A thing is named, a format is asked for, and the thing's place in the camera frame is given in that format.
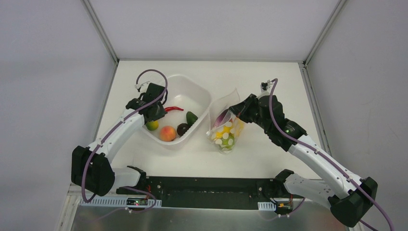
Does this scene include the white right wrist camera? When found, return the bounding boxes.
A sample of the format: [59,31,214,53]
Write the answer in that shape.
[260,80,274,94]

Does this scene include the yellow toy lemon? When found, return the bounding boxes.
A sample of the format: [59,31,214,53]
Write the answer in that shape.
[145,120,159,131]

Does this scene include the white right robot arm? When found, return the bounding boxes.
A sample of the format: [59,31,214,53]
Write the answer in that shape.
[229,94,378,227]

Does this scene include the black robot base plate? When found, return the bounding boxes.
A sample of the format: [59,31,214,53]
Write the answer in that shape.
[116,176,305,211]

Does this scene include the dark green toy avocado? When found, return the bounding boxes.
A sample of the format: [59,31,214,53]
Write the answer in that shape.
[186,111,198,127]

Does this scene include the yellow toy pepper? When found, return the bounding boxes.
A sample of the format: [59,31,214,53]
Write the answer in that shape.
[211,120,244,140]

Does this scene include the dark toy mangosteen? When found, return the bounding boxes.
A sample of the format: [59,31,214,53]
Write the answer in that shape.
[176,123,191,137]

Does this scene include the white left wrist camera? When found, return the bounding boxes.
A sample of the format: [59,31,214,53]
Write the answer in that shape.
[135,81,151,93]

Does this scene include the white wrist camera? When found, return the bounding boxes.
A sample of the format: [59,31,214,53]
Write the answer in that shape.
[135,81,151,93]
[260,80,274,94]

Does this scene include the clear polka dot zip bag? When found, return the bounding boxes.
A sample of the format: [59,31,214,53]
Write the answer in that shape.
[206,89,244,154]

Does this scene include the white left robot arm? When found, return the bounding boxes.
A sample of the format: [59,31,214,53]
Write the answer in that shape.
[71,83,167,196]

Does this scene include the toy peach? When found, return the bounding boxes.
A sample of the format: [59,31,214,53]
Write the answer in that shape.
[159,126,177,142]

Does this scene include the white plastic colander basket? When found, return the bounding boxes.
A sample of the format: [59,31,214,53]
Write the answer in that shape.
[142,75,212,150]

